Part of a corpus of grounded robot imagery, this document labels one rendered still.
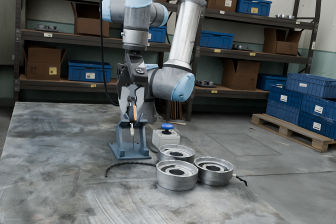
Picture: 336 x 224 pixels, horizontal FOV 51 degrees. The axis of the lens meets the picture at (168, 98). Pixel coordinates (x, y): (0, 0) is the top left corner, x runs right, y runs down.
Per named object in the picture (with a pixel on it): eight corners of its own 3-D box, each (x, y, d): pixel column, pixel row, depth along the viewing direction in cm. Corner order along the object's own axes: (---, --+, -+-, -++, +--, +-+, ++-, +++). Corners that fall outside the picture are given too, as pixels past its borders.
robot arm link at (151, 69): (135, 91, 153) (138, 60, 150) (163, 96, 148) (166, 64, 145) (120, 94, 142) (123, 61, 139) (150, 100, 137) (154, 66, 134)
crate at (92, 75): (107, 78, 473) (108, 62, 469) (110, 83, 437) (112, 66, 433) (66, 76, 457) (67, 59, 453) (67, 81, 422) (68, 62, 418)
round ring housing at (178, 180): (201, 192, 85) (203, 176, 84) (158, 192, 83) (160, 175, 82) (190, 174, 95) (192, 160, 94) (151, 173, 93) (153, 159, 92)
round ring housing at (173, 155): (200, 166, 102) (202, 153, 101) (174, 173, 94) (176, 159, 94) (175, 154, 109) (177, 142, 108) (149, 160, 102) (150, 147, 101)
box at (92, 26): (114, 39, 425) (116, 6, 418) (69, 34, 407) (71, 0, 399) (108, 37, 464) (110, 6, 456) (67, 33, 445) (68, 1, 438)
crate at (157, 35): (156, 41, 486) (158, 25, 482) (165, 43, 452) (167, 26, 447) (119, 38, 468) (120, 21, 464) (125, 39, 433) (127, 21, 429)
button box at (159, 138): (179, 149, 114) (180, 135, 113) (158, 150, 112) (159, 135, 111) (170, 141, 122) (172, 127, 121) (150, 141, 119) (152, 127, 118)
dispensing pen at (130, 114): (130, 148, 101) (126, 94, 107) (127, 152, 104) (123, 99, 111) (138, 148, 102) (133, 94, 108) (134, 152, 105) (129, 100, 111)
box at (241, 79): (260, 91, 512) (265, 61, 504) (228, 90, 494) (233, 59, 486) (244, 86, 552) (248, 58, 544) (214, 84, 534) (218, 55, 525)
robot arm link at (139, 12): (158, -6, 105) (145, -10, 98) (154, 32, 107) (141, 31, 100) (135, -7, 108) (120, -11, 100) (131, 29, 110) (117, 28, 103)
